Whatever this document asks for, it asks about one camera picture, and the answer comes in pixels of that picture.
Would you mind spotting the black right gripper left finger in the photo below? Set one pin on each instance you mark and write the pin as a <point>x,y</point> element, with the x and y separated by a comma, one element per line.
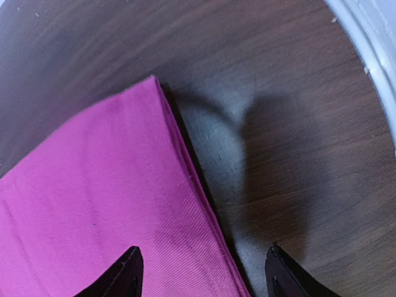
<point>123,278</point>

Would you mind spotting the pink trousers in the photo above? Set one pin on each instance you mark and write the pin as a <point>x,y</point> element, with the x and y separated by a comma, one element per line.
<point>116,175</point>

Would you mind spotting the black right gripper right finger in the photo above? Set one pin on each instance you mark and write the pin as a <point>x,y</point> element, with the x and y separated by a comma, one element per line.
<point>285,277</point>

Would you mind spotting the front aluminium rail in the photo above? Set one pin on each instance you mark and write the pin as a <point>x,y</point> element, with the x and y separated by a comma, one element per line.
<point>370,26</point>

